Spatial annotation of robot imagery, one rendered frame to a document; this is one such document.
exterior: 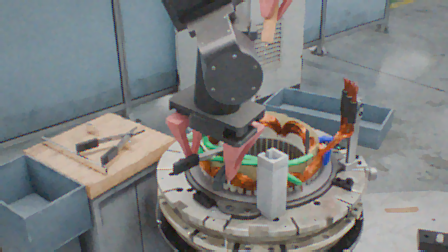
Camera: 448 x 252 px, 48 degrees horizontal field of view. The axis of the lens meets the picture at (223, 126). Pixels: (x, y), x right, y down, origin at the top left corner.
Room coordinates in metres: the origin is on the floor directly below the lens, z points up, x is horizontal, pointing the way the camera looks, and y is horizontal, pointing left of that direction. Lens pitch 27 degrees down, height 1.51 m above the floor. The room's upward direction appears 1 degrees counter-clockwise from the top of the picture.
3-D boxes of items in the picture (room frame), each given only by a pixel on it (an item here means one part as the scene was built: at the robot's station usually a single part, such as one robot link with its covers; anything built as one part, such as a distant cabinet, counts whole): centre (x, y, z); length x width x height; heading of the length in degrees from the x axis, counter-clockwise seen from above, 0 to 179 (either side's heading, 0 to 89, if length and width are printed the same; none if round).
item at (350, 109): (0.64, -0.18, 1.21); 0.04 x 0.04 x 0.03; 42
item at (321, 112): (0.94, -0.22, 0.92); 0.25 x 0.11 x 0.28; 60
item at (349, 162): (0.66, -0.19, 1.15); 0.03 x 0.02 x 0.12; 124
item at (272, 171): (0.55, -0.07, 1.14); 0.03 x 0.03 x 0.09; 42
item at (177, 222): (0.59, 0.07, 1.06); 0.09 x 0.04 x 0.01; 42
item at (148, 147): (0.80, 0.22, 1.05); 0.20 x 0.19 x 0.02; 141
